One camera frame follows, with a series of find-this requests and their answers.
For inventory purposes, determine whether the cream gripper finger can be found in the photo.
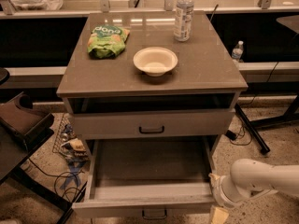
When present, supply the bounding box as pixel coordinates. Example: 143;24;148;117
209;206;229;224

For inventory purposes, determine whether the grey drawer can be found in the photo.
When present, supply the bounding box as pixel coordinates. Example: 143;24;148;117
73;136;215;220
69;109;235;140

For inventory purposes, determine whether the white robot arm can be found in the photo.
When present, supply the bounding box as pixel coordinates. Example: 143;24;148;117
209;159;299;224

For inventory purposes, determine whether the grey drawer cabinet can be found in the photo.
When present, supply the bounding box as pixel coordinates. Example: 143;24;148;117
57;11;247;150

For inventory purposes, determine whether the small water bottle behind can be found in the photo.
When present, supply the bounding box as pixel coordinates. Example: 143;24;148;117
232;41;244;62

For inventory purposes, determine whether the white paper bowl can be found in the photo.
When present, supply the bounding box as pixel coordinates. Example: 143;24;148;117
133;47;178;77

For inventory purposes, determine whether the clear water bottle on cabinet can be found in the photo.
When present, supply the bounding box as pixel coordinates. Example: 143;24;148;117
174;0;194;42

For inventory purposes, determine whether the green chip bag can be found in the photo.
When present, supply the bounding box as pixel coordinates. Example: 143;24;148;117
87;25;130;59

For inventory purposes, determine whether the dark brown side stand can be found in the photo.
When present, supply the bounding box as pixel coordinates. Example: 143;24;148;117
0;92;54;183

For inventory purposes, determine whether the black desk leg frame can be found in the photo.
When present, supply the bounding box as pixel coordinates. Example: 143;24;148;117
235;95;299;155

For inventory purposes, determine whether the wire basket with clutter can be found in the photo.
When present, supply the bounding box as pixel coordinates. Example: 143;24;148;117
52;114;87;161

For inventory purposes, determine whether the black floor cable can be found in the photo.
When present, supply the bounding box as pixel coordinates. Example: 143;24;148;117
27;157;94;224

